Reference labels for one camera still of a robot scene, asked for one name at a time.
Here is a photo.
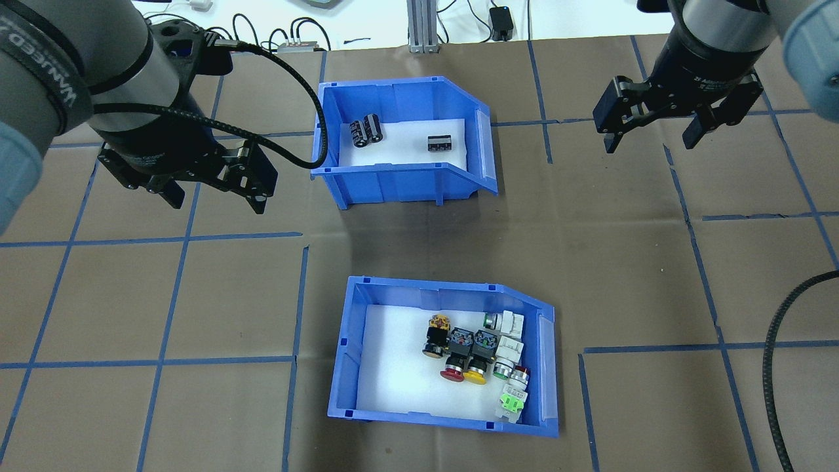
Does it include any light green contact block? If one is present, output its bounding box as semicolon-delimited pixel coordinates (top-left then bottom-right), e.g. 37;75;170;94
498;385;530;425

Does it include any green button white body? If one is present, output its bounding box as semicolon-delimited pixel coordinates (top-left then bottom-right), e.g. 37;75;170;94
484;311;525;335
493;336;525;381

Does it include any blue bin with capacitors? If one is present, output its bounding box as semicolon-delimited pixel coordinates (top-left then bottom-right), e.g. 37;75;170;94
311;75;500;210

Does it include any red mushroom push button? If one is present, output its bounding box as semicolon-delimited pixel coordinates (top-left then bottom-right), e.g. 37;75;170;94
439;328;475;383

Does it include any black button yellow-red end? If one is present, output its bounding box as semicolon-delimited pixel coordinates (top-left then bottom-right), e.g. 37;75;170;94
421;313;454;360

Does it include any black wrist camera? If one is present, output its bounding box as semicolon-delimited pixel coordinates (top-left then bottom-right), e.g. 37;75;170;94
149;18;235;78

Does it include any white foam under capacitors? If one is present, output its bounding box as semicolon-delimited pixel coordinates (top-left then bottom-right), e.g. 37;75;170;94
336;118;468;172

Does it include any blue bin with buttons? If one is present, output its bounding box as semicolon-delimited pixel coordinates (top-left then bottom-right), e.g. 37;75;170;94
326;275;561;439

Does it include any small black power adapter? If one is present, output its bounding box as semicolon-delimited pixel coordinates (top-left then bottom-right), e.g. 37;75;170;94
489;5;515;41

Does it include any thin black adapter cable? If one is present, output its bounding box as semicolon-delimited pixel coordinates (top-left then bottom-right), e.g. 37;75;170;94
433;0;492;41

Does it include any yellow mushroom push button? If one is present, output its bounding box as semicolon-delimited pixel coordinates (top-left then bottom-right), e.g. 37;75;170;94
462;328;499;385

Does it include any white foam under buttons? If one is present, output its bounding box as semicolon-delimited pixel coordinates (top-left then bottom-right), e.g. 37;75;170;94
356;304;539;422

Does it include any thin black hub cable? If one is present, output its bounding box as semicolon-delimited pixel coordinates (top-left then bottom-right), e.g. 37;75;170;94
287;16;332;50
231;12;264;45

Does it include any aluminium profile post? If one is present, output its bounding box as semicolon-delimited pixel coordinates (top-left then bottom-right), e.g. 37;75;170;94
406;0;441;54

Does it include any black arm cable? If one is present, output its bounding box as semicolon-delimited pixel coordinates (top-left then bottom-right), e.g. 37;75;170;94
764;270;839;472
92;39;328;170

